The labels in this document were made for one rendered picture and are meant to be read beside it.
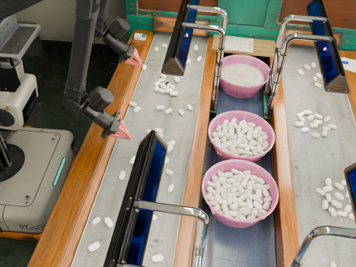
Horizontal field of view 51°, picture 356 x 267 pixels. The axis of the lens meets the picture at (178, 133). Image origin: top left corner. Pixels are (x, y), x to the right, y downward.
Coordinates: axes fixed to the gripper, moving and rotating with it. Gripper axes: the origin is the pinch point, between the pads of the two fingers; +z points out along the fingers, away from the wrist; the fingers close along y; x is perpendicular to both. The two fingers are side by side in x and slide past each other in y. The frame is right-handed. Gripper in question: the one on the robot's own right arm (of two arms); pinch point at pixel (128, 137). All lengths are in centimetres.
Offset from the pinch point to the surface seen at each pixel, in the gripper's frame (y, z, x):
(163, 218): -27.4, 18.9, -6.0
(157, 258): -42.6, 18.1, -7.7
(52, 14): 171, -52, 104
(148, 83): 43.3, 3.3, 6.3
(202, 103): 30.7, 21.8, -12.9
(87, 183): -19.6, -4.3, 10.8
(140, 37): 77, -8, 10
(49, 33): 170, -45, 121
